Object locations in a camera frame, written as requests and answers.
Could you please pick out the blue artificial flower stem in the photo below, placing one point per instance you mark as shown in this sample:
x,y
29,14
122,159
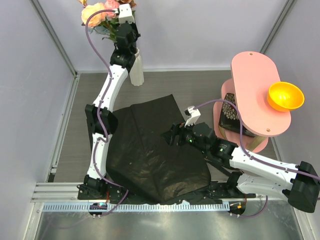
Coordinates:
x,y
101,30

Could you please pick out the black ribbon gold lettering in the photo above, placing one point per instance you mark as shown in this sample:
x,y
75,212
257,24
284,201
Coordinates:
x,y
219,165

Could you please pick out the black floral patterned box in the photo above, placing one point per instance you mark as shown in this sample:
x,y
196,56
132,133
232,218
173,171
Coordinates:
x,y
229,119

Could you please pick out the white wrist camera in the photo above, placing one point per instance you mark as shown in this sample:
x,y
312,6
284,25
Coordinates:
x,y
193,115
125,14

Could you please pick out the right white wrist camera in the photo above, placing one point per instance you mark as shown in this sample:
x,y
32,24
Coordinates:
x,y
193,115

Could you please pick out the orange plastic bowl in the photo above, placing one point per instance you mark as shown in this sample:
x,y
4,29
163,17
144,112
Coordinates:
x,y
284,96

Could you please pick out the black wrapping paper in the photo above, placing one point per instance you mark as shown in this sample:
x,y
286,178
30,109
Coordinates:
x,y
140,160

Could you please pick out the white slotted cable duct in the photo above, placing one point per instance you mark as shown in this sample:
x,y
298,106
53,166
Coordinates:
x,y
123,208

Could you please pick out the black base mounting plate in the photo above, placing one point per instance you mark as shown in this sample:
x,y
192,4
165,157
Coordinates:
x,y
211,194

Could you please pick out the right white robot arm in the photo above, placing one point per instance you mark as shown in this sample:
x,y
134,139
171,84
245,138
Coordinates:
x,y
299,185

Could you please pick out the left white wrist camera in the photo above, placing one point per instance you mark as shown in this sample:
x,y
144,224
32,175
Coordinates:
x,y
125,14

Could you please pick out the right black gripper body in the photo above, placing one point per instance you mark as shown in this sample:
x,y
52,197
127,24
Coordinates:
x,y
187,136

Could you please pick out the aluminium frame rail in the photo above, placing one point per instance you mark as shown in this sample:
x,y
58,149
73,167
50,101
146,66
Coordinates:
x,y
58,192

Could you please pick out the pink artificial flower stem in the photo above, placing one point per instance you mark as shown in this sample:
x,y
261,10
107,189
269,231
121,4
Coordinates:
x,y
111,5

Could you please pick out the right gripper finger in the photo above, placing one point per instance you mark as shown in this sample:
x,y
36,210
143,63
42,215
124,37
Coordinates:
x,y
176,127
169,136

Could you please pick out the pink tiered shelf stand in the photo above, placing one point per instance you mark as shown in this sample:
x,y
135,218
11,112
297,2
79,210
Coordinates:
x,y
252,74

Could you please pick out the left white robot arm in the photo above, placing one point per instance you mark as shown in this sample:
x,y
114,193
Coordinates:
x,y
101,122

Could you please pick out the white ribbed ceramic vase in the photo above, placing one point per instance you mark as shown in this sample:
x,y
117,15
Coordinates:
x,y
136,73

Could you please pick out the rust brown flower stem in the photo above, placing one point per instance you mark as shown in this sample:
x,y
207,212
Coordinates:
x,y
130,2

